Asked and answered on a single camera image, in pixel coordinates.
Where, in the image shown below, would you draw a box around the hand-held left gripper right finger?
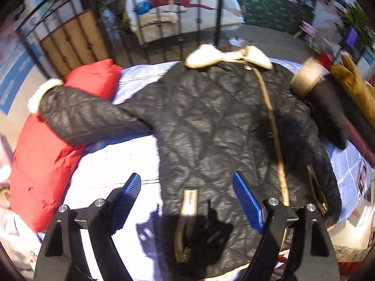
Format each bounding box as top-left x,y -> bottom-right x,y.
232,171 -> 340,281

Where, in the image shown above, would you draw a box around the black iron railing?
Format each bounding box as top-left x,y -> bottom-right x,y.
16,0 -> 227,74

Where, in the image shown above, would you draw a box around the black quilted jacket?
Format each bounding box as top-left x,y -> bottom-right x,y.
28,44 -> 348,274

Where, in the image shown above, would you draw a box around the mustard yellow cloth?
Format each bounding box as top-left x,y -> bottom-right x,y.
331,53 -> 375,116

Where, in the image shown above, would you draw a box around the pink basin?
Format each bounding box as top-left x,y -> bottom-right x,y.
300,20 -> 318,34

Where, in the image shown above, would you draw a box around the purple cloth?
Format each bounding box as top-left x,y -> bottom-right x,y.
346,26 -> 358,47

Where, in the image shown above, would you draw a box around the white swing sofa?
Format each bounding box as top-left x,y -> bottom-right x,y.
125,0 -> 244,43

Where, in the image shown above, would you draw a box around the green patterned counter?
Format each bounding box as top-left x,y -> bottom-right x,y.
242,0 -> 314,34

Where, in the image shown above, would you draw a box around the red down jacket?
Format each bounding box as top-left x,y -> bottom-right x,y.
9,59 -> 123,233

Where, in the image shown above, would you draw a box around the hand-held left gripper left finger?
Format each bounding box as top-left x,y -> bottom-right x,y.
33,173 -> 142,281

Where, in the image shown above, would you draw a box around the green potted plant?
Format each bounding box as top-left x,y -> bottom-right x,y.
341,3 -> 370,47

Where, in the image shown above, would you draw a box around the light blue checked blanket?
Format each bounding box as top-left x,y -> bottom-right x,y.
66,59 -> 367,281

